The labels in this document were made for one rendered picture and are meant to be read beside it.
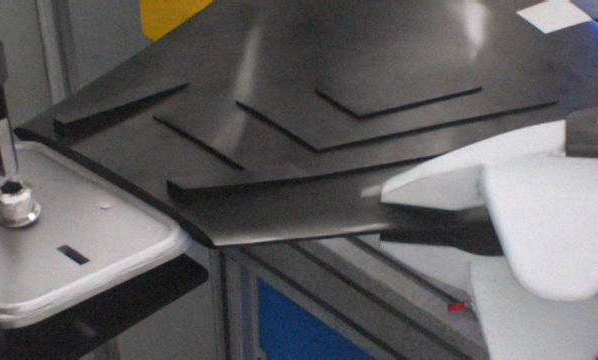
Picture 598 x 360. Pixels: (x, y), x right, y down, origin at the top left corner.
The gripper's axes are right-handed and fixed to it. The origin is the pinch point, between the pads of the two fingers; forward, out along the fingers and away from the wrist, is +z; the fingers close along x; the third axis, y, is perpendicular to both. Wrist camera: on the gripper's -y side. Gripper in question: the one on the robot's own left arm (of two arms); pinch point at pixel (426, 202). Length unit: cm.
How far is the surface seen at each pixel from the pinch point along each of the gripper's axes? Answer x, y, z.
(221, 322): 53, -38, 18
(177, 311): 94, -73, 35
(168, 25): 21.6, -38.9, 19.9
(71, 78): 50, -68, 41
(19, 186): -2.5, 3.5, 11.3
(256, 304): 49, -37, 15
